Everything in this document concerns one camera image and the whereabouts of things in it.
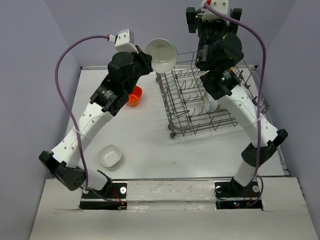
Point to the white square bowl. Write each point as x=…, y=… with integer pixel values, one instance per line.
x=109, y=156

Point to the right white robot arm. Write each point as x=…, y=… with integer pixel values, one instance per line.
x=221, y=82

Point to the white round bowl far-left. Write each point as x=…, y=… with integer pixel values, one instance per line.
x=210, y=103

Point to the metal front rail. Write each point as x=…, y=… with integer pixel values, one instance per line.
x=223, y=178

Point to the grey wire dish rack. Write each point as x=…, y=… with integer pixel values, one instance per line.
x=183, y=94

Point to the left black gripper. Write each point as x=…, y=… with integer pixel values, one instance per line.
x=145, y=59

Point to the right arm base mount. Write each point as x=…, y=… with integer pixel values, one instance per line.
x=231, y=195

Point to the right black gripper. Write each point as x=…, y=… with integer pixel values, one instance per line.
x=194, y=15

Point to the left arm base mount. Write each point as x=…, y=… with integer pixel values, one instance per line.
x=115, y=200

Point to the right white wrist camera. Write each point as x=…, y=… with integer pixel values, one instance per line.
x=220, y=6

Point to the orange square bowl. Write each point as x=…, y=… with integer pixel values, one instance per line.
x=135, y=97

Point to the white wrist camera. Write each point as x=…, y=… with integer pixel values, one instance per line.
x=125, y=42
x=220, y=6

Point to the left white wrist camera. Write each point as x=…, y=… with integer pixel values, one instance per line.
x=125, y=42

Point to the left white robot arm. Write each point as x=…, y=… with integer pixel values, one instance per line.
x=65, y=161

